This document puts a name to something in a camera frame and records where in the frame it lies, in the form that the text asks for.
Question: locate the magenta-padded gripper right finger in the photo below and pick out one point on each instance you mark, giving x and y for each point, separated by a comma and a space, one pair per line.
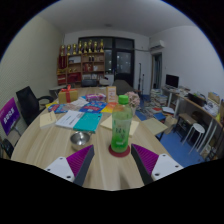
163, 165

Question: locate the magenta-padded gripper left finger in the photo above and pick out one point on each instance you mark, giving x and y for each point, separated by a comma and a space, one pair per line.
63, 166

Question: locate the green tea drink bottle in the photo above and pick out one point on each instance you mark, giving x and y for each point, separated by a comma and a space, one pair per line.
121, 130

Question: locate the small steel cup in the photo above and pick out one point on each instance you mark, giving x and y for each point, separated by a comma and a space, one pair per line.
80, 140

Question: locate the light wooden side table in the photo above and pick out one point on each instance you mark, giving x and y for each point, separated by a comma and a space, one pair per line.
155, 126

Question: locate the white printed booklet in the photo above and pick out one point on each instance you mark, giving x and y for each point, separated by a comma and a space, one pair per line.
69, 119

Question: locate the beige notebook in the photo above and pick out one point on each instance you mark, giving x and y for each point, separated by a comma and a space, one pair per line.
47, 120

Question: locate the flat round red coaster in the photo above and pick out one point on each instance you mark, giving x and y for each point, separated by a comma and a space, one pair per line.
115, 154

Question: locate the teal book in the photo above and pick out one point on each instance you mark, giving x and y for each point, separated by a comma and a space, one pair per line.
88, 122

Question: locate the white round stool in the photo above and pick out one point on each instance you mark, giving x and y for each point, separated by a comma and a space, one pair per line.
196, 127

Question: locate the brown wooden stool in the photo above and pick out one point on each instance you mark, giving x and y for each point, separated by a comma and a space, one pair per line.
186, 118

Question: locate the blue red patterned book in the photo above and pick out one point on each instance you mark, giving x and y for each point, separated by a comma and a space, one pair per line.
60, 108

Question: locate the black bag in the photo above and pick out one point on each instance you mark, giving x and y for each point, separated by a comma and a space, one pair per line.
6, 148

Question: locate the stack of books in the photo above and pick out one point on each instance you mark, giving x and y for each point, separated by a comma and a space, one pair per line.
158, 98

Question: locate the yellow gift box red ribbon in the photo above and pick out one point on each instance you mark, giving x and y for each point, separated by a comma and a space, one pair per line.
72, 96

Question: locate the black office chair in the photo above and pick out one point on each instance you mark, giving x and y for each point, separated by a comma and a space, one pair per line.
28, 103

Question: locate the pink flowers in white pot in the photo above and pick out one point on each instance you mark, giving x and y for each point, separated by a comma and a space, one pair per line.
134, 99

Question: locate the orange yellow book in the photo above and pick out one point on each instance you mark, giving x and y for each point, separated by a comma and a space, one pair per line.
108, 108

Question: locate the cluttered wooden side desk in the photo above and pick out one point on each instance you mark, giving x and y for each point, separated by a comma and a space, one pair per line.
200, 100

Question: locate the purple sign board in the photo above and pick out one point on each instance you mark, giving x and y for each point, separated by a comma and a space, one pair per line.
8, 115

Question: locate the pink patterned packet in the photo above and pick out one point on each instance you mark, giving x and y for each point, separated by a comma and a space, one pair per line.
94, 97

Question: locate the small white round table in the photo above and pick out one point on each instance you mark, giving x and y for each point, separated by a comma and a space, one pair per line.
56, 88

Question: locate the black computer monitor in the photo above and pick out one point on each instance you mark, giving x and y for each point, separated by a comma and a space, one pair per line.
172, 81

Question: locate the small orange standing box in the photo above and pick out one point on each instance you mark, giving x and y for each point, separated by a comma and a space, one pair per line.
111, 94

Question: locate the grey office chair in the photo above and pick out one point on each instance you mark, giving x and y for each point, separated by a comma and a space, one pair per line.
123, 86

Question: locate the wooden shelf unit with trophies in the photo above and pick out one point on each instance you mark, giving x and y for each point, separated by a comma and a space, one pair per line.
80, 65

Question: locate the black framed glass door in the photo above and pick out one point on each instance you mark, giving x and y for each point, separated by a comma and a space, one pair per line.
123, 61

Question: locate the white wall air conditioner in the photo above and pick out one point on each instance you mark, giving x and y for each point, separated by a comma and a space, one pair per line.
156, 45

